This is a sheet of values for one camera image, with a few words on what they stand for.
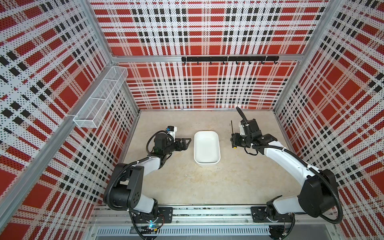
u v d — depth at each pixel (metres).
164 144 0.73
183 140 0.79
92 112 0.92
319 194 0.41
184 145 0.80
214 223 0.72
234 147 0.82
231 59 0.90
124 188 0.44
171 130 0.81
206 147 0.98
